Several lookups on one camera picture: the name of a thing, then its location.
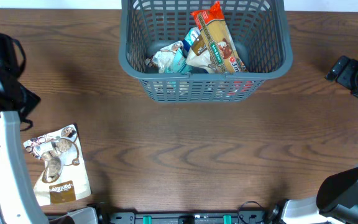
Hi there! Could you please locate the beige snack pouch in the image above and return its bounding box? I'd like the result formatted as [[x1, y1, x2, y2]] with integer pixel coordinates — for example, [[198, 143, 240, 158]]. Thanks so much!
[[145, 41, 183, 73], [186, 35, 217, 73], [23, 124, 91, 206]]

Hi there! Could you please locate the orange spaghetti packet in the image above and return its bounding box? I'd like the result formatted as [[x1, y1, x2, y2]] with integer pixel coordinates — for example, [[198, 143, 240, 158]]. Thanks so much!
[[191, 1, 248, 74]]

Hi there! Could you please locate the teal wipes packet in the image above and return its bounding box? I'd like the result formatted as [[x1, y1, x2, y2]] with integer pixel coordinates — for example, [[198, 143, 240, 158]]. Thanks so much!
[[164, 49, 192, 73]]

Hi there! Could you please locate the blue tissue multipack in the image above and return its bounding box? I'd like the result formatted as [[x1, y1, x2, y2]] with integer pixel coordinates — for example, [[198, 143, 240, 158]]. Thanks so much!
[[182, 27, 201, 52]]

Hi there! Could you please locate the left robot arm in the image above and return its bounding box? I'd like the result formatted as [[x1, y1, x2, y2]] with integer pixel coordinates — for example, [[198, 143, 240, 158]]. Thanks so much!
[[0, 33, 103, 223]]

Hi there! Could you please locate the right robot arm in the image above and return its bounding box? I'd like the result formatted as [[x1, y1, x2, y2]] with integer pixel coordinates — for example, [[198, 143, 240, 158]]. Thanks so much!
[[264, 56, 358, 223]]

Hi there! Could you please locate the grey plastic basket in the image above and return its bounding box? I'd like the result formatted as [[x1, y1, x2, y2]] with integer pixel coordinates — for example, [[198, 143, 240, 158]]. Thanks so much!
[[119, 0, 293, 103]]

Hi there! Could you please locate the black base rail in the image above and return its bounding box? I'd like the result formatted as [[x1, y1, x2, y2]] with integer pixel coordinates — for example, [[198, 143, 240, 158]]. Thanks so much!
[[93, 201, 280, 224]]

